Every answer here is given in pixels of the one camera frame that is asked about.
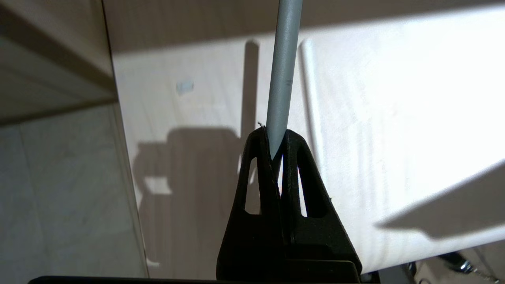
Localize metal plug with thin wire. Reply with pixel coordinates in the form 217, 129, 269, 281
438, 252, 505, 282

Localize grey toothbrush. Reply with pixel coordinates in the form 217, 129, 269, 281
266, 0, 303, 160

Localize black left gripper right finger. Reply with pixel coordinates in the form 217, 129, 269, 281
282, 129, 363, 281

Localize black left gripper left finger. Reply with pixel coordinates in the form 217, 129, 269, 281
216, 128, 284, 281

